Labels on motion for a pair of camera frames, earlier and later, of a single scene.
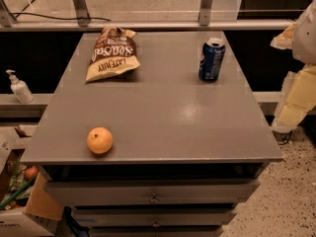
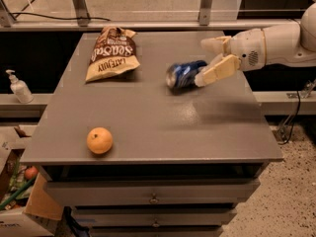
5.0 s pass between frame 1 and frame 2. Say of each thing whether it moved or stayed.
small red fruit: stayed
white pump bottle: stayed
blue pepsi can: moved
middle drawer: stayed
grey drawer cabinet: stayed
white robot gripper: moved
